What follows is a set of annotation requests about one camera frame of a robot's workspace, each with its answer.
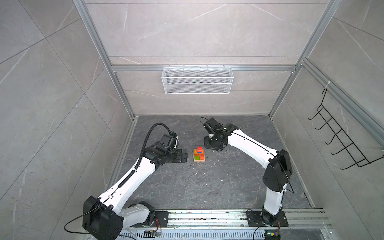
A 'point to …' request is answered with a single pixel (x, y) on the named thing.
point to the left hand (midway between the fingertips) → (180, 152)
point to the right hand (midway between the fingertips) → (207, 145)
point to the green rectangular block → (197, 158)
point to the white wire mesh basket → (196, 80)
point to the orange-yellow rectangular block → (195, 152)
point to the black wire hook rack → (360, 159)
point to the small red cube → (199, 149)
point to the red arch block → (201, 156)
